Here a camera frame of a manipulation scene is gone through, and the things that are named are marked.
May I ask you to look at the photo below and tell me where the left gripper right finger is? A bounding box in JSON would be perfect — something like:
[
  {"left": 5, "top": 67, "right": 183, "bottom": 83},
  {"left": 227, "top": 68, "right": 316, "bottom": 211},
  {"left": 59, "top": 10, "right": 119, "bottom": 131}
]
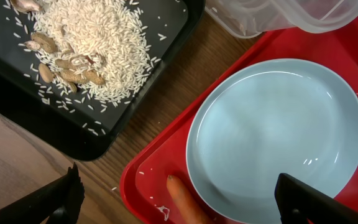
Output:
[{"left": 274, "top": 173, "right": 358, "bottom": 224}]

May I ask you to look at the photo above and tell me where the light blue plate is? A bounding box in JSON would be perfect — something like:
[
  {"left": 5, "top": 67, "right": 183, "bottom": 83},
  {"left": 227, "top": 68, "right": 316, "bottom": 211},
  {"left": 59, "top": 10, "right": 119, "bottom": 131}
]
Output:
[{"left": 186, "top": 58, "right": 358, "bottom": 223}]

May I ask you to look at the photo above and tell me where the orange carrot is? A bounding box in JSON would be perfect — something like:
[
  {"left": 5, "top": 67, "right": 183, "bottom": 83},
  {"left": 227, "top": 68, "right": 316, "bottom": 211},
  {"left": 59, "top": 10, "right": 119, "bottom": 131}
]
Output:
[{"left": 166, "top": 175, "right": 213, "bottom": 224}]

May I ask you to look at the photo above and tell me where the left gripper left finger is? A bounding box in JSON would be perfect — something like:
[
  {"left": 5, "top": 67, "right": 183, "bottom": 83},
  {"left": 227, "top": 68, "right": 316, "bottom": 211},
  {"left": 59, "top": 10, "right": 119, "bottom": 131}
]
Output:
[{"left": 0, "top": 164, "right": 85, "bottom": 224}]

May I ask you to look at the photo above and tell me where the clear plastic bin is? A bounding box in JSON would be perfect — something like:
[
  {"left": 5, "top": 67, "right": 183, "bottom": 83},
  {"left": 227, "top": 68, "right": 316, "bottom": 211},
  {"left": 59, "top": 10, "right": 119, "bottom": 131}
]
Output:
[{"left": 205, "top": 0, "right": 358, "bottom": 39}]

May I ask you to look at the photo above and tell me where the rice and peanuts pile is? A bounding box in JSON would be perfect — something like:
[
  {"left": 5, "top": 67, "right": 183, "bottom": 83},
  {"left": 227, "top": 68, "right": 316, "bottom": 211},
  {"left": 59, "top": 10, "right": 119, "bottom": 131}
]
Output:
[{"left": 4, "top": 0, "right": 161, "bottom": 113}]

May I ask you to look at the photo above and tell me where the black tray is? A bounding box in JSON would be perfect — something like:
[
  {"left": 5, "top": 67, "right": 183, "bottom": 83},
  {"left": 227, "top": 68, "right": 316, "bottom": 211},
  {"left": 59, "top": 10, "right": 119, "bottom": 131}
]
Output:
[{"left": 0, "top": 0, "right": 205, "bottom": 161}]

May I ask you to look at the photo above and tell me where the red serving tray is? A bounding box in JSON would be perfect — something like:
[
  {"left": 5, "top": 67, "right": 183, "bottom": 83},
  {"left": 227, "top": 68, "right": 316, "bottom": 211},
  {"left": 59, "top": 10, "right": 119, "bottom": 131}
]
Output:
[{"left": 119, "top": 19, "right": 358, "bottom": 223}]

